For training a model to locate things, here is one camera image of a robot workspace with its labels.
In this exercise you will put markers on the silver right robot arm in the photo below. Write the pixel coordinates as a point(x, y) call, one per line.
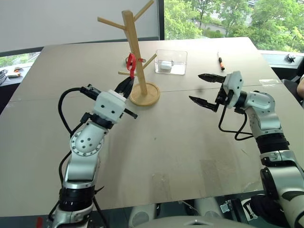
point(268, 123)

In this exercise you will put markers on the black office chair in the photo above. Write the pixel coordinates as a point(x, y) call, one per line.
point(291, 89)

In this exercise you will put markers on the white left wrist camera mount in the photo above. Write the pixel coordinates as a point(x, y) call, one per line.
point(108, 105)

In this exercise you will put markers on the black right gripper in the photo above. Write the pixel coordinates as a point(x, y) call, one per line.
point(222, 95)

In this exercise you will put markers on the clear plastic box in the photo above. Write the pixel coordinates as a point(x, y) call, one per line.
point(177, 69)

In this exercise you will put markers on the dark window frame post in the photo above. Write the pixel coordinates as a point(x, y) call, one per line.
point(161, 19)

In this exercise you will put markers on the orange white tool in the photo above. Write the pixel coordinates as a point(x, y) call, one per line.
point(13, 74)

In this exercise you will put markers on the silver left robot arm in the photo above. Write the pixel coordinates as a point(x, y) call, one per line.
point(82, 152)

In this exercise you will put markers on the black orange pen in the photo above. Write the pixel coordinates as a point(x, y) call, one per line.
point(221, 62)

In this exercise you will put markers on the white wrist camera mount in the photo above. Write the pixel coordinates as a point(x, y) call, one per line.
point(108, 105)
point(234, 85)

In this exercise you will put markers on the white earbuds case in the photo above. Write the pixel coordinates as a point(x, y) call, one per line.
point(165, 65)

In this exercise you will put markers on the small red object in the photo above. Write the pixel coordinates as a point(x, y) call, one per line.
point(39, 222)

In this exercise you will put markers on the wooden tree stand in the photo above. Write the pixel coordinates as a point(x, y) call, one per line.
point(138, 57)

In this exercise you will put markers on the white roller blind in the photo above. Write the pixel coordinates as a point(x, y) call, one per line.
point(59, 21)

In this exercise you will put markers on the person's bare forearm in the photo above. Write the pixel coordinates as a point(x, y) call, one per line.
point(301, 86)

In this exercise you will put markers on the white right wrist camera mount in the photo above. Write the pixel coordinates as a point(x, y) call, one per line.
point(234, 85)

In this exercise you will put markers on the small black silver gadget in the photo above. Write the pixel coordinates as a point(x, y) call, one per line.
point(291, 58)

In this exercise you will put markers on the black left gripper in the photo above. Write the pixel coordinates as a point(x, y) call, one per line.
point(123, 113)

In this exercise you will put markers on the grey robot torso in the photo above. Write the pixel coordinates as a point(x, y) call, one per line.
point(180, 222)

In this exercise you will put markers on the silver metal clip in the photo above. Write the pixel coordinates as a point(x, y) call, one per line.
point(225, 207)

